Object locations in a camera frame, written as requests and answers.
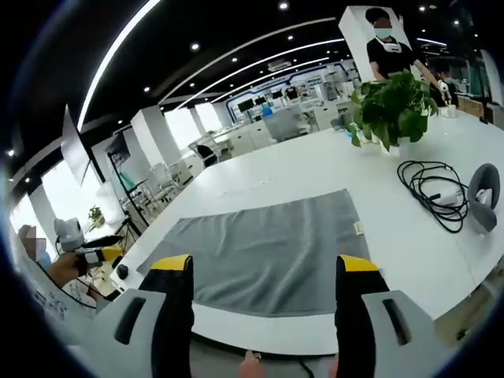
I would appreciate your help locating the white power adapter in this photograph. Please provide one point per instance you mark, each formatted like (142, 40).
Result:
(451, 195)

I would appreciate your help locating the green potted plant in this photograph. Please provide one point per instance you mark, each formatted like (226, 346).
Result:
(393, 106)

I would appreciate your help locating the black tripod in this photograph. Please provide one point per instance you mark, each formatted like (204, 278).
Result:
(128, 232)

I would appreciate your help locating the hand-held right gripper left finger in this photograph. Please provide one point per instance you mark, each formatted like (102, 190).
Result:
(118, 354)

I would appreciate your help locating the grey towel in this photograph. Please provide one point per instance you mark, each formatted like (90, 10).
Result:
(260, 252)

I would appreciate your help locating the person's left hand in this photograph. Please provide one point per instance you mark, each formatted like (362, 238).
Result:
(65, 267)

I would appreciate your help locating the black computer mouse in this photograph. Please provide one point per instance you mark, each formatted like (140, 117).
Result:
(123, 271)

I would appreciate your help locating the white table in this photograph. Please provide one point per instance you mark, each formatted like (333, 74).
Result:
(315, 169)

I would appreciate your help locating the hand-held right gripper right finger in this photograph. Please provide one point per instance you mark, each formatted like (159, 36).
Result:
(409, 354)

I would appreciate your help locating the person's white printed shirt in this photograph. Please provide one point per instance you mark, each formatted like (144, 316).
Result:
(59, 299)

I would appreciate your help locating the black office chair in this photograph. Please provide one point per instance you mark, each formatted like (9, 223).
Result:
(206, 154)

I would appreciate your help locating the black metal rack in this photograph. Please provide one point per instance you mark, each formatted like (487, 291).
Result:
(126, 185)

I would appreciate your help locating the grey display panel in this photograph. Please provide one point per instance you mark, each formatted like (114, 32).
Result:
(75, 149)

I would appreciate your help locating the white cups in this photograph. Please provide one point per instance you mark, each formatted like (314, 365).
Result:
(449, 111)

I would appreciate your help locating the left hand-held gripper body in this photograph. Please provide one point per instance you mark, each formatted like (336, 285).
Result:
(67, 233)

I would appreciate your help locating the small background potted plant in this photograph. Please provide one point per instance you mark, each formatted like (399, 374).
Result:
(95, 216)

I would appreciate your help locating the grey round headset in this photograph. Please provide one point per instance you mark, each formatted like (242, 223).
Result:
(482, 212)

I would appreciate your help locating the person's right hand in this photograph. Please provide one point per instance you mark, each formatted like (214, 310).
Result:
(249, 366)

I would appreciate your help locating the grey cabinet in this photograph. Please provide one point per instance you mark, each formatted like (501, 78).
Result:
(283, 125)

